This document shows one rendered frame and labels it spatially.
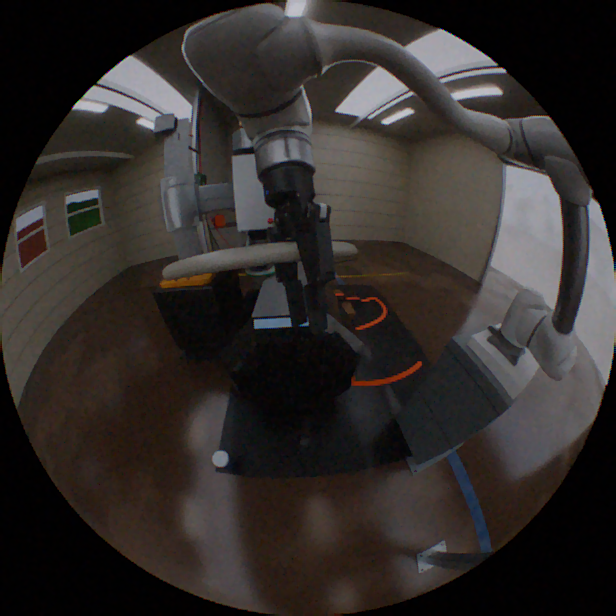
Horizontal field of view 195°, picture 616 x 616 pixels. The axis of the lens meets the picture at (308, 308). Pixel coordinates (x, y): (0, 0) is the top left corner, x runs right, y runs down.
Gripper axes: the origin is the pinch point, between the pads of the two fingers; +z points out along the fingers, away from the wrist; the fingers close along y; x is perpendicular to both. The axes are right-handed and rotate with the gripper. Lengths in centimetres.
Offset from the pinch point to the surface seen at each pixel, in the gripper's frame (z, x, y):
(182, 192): -72, 11, 111
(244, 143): -72, -16, 55
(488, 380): 38, -53, -33
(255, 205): -41, -24, 67
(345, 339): 31, -41, 31
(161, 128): -120, 30, 93
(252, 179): -54, -22, 62
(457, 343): 31, -63, -16
